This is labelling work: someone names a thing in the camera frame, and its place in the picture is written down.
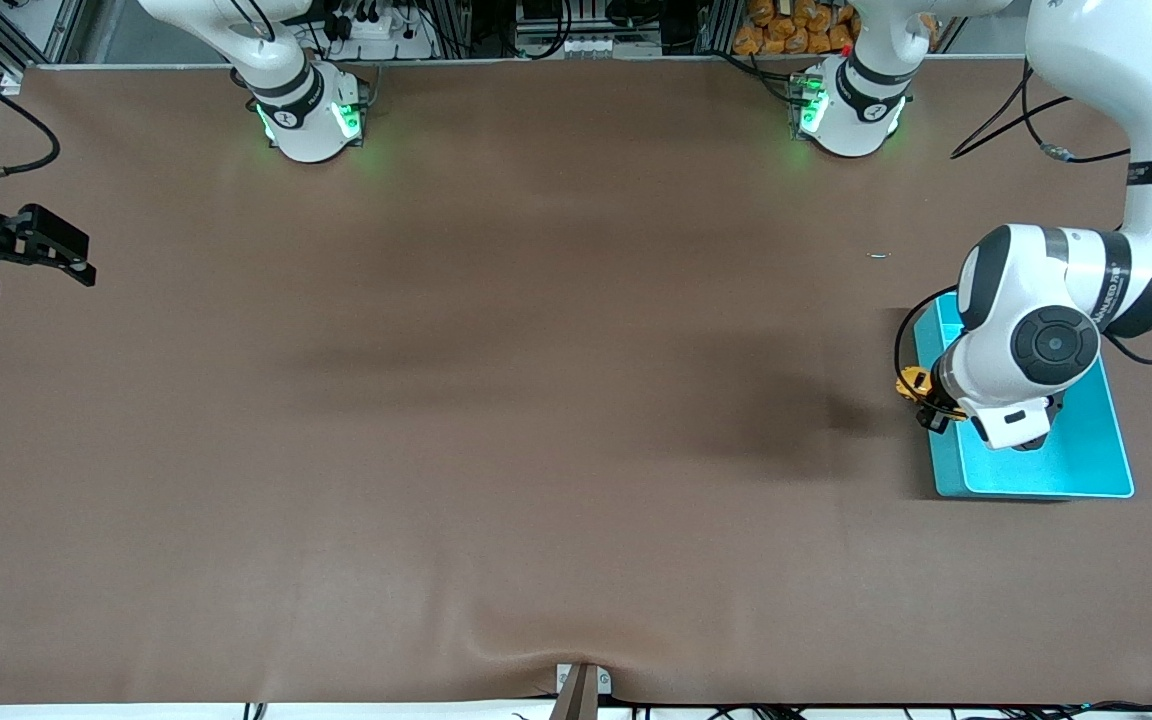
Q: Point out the brown table mat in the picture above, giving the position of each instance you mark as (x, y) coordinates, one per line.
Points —
(576, 400)

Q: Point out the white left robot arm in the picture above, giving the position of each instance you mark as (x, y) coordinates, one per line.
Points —
(1016, 290)

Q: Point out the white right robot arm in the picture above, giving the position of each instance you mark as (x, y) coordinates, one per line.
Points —
(311, 140)

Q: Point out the yellow beetle toy car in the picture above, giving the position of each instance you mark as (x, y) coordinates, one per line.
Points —
(913, 381)

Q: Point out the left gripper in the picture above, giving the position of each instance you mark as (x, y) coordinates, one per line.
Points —
(939, 404)

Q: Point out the teal plastic bin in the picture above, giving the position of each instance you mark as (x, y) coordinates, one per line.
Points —
(1086, 450)

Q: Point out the white power strip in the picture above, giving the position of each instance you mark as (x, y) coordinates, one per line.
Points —
(596, 46)
(386, 45)

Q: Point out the aluminium frame profile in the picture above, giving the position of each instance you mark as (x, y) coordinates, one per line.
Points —
(64, 30)

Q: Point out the orange packaged items pile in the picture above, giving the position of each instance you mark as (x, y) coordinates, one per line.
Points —
(796, 28)

